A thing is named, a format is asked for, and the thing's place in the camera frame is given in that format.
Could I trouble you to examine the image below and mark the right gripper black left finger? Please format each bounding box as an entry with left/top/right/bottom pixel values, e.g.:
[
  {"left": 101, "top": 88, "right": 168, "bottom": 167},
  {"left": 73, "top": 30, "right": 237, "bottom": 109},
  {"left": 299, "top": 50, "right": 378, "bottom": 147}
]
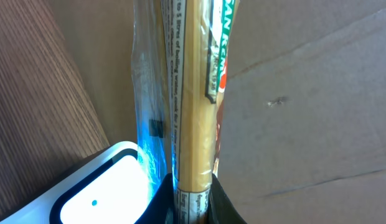
[{"left": 135, "top": 173, "right": 176, "bottom": 224}]

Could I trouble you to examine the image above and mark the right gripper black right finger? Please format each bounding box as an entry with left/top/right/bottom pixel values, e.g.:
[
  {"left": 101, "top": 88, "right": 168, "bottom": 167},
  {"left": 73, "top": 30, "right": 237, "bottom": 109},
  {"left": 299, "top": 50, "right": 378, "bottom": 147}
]
[{"left": 207, "top": 174, "right": 247, "bottom": 224}]

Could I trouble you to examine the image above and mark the San Remo spaghetti packet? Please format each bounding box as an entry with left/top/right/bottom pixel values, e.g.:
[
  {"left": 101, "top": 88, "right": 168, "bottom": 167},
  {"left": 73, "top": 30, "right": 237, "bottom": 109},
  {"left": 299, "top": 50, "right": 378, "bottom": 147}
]
[{"left": 131, "top": 0, "right": 239, "bottom": 223}]

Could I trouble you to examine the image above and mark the white barcode scanner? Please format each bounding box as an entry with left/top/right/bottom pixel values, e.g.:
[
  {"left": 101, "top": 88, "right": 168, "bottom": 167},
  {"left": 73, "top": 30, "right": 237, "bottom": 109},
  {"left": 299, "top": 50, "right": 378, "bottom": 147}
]
[{"left": 0, "top": 141, "right": 154, "bottom": 223}]

